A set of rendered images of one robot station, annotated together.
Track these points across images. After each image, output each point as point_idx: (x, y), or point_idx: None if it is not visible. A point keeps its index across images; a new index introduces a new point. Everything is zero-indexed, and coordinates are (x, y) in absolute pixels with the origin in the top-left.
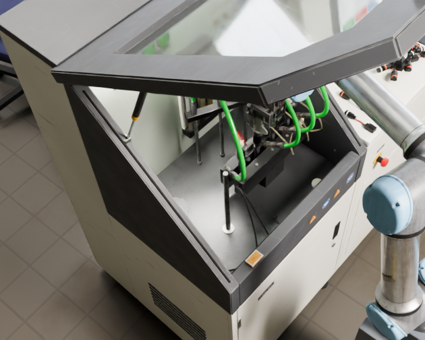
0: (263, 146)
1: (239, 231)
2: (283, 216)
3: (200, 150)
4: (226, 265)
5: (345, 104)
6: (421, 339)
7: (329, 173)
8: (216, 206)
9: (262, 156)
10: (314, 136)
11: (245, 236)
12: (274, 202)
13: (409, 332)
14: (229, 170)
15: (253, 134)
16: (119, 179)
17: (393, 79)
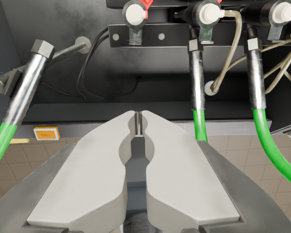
0: (189, 39)
1: (92, 59)
2: (147, 85)
3: None
4: (50, 78)
5: None
6: (121, 232)
7: (220, 121)
8: (95, 3)
9: (184, 30)
10: (281, 52)
11: (93, 69)
12: (156, 64)
13: (120, 227)
14: (26, 74)
15: (193, 11)
16: None
17: None
